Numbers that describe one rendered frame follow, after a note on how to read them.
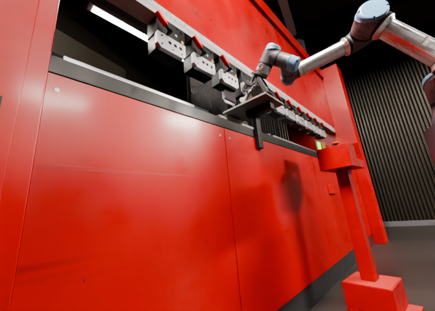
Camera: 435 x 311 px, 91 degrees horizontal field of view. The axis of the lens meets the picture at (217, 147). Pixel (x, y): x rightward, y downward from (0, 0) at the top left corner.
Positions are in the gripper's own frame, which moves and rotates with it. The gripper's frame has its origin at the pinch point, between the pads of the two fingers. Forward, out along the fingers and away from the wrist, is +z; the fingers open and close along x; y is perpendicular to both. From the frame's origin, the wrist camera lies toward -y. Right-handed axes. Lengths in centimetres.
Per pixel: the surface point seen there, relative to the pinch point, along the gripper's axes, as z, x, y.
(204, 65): -11.4, 24.4, 17.7
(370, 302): 53, -33, -84
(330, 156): 4, -33, -38
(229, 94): -4.0, 2.0, 16.0
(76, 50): 17, 48, 209
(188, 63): -8.7, 31.1, 22.0
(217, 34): -32.5, 11.0, 36.3
